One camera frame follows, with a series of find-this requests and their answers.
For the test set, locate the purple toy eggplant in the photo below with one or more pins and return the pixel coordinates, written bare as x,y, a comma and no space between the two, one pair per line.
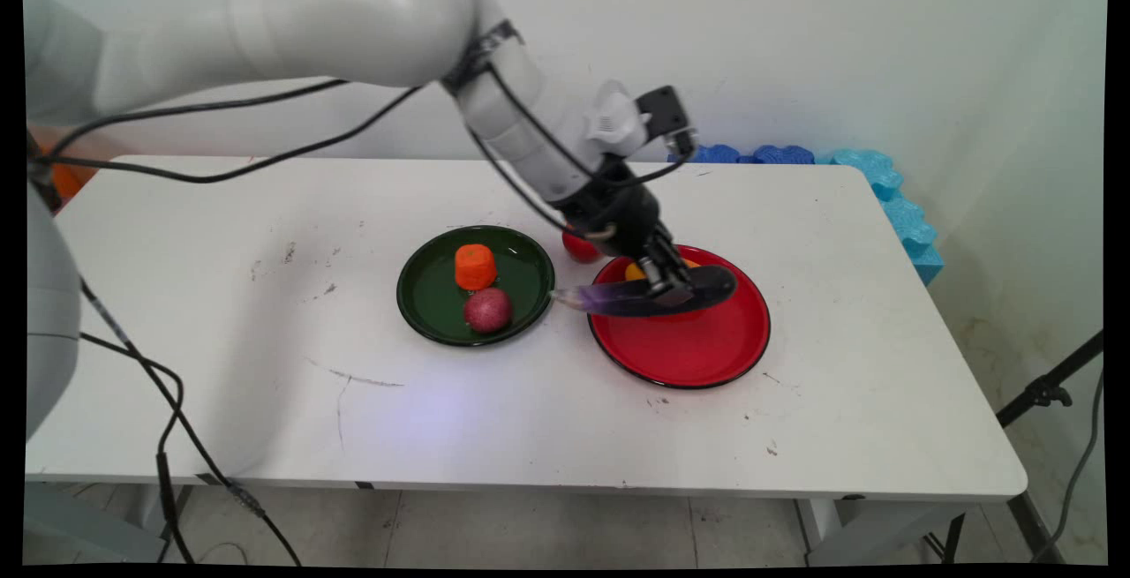
609,297

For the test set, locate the red plate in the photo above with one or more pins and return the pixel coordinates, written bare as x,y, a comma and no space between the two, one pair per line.
689,349

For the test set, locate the orange carrot piece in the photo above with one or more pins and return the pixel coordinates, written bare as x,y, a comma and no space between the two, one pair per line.
476,266

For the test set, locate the dark blue foam piece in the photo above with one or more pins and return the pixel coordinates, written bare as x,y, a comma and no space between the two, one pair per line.
717,154
783,155

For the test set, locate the grey table leg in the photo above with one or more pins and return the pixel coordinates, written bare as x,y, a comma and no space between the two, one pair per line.
146,521
847,529

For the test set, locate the light blue foam strip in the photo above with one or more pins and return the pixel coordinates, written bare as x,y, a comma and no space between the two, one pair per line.
900,207

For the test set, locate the dark green plate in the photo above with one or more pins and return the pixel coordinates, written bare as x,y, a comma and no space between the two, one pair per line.
525,282

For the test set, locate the dark red round fruit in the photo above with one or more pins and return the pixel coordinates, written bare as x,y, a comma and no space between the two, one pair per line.
488,310

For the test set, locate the orange object behind table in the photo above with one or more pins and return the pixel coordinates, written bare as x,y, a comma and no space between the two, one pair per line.
69,176

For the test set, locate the black tripod stand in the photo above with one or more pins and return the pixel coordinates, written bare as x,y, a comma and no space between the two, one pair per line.
1046,393

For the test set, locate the yellow orange toy mango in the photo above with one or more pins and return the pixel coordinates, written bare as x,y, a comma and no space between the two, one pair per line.
634,272

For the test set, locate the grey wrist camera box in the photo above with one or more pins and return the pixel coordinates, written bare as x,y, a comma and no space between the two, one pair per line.
636,123

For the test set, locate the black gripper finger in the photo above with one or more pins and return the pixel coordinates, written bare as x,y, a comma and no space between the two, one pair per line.
655,280
681,273

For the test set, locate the red toy tomato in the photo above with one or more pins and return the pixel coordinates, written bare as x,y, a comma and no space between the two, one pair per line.
578,248

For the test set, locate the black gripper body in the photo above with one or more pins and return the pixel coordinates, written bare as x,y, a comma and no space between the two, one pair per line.
618,216

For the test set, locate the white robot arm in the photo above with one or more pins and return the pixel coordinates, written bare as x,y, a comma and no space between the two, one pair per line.
309,26

